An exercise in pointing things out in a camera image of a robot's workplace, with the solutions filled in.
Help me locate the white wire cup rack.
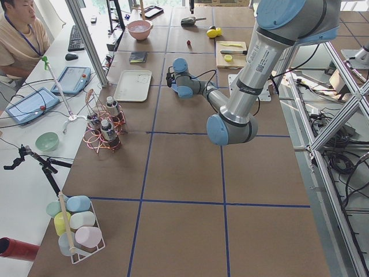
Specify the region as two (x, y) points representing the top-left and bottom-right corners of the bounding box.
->
(46, 192), (106, 265)

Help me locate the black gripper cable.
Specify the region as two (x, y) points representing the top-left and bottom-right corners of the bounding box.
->
(167, 65), (217, 87)

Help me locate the black handled knife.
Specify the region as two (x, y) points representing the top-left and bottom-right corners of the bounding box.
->
(220, 50), (248, 55)

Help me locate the pink bowl with ice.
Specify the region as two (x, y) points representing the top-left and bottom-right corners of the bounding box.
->
(127, 20), (153, 41)

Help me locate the blue teach pendant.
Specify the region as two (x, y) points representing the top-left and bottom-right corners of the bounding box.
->
(5, 87), (60, 125)
(58, 66), (91, 95)

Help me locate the seated person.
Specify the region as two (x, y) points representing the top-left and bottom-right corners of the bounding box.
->
(1, 1), (50, 80)

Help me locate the yellow lemon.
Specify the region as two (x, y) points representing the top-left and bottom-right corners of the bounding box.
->
(216, 28), (223, 36)
(206, 29), (219, 39)

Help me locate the green bowl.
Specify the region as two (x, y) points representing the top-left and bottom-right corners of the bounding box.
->
(35, 132), (59, 152)

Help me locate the lemon half slice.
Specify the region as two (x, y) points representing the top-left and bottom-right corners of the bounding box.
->
(224, 54), (233, 62)

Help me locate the pink cup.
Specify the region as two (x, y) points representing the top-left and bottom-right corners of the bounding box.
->
(75, 226), (102, 248)

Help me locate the white cup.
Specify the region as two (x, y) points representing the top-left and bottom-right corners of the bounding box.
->
(69, 211), (96, 230)

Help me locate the cream bear tray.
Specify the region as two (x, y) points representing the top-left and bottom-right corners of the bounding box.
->
(113, 70), (152, 102)

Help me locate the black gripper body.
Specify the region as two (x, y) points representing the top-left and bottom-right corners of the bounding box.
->
(166, 66), (175, 87)

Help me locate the wooden cutting board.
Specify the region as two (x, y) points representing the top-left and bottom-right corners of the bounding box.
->
(216, 41), (247, 69)

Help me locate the dark drink bottle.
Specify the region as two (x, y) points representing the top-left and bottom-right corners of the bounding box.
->
(86, 113), (101, 130)
(106, 96), (121, 122)
(101, 119), (121, 149)

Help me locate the blue cup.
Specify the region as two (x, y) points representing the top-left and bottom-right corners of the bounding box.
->
(66, 195), (91, 212)

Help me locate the yellow green cup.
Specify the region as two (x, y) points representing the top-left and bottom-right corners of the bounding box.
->
(54, 212), (66, 237)

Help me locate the dark grey folded cloth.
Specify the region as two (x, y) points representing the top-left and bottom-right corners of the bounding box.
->
(129, 51), (148, 64)

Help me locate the white rod stand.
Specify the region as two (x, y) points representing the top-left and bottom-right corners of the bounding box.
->
(42, 55), (87, 134)

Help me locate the black keyboard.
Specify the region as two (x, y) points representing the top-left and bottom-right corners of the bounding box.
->
(67, 25), (85, 52)

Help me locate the black computer mouse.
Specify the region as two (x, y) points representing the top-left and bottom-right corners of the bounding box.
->
(65, 53), (78, 61)

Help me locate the black tripod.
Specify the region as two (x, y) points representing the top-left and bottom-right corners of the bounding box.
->
(3, 145), (73, 200)

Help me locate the red cylinder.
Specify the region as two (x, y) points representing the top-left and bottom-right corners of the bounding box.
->
(1, 237), (39, 261)

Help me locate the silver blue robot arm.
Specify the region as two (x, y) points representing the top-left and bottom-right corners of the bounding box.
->
(166, 1), (341, 145)

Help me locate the aluminium frame post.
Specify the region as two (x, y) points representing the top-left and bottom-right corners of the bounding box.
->
(65, 0), (108, 88)

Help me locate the copper wire bottle rack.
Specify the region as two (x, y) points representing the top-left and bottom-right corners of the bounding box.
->
(83, 89), (126, 153)

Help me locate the metal scoop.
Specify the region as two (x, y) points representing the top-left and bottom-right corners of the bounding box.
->
(180, 17), (206, 27)

